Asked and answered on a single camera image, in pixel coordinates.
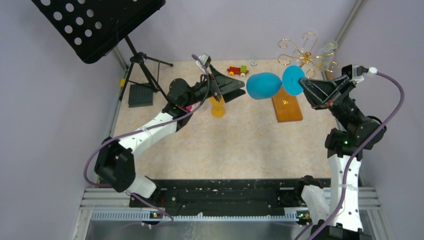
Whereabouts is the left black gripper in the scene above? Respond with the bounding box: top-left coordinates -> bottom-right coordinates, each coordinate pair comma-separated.
183,64 -> 246,108

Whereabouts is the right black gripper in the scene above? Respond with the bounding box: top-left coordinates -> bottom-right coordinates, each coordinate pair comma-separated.
296,74 -> 363,129

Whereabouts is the yellow wine glass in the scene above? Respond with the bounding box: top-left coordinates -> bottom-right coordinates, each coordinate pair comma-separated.
209,97 -> 226,118

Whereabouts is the blue wine glass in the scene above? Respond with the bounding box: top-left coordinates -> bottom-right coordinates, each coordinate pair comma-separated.
245,65 -> 306,100

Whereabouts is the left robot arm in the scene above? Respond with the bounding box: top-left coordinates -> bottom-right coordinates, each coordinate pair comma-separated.
94,65 -> 246,207

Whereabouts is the gold wine glass rack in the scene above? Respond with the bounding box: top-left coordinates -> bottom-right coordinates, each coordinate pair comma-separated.
272,38 -> 340,123

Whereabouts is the clear wine glass right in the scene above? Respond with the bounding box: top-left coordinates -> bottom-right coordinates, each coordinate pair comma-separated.
314,40 -> 338,72

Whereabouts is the clear wine glass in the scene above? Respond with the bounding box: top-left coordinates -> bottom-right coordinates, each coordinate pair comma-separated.
314,40 -> 338,72
301,30 -> 319,52

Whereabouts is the clear wine glass back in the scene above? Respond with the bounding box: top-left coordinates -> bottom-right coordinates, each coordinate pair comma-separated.
301,30 -> 319,52

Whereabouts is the colourful toy train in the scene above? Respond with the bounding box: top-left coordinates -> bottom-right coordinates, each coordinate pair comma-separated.
227,65 -> 249,78

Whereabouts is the black foot pedal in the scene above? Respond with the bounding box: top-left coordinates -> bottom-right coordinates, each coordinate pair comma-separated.
128,84 -> 154,108

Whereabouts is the black perforated music stand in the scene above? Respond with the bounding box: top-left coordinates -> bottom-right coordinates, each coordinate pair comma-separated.
33,0 -> 166,92

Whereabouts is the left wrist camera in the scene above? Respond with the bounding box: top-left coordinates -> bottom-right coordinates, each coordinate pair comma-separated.
193,53 -> 212,75

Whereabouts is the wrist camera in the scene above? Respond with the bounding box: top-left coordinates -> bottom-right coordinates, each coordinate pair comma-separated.
193,53 -> 212,75
341,64 -> 378,84

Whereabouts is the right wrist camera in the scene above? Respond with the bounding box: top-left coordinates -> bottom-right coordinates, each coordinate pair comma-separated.
341,64 -> 378,84

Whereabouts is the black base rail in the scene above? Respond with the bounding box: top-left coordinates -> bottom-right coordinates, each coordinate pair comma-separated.
147,178 -> 306,217

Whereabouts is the aluminium frame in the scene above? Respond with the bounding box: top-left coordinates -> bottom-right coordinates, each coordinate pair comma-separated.
71,187 -> 394,240

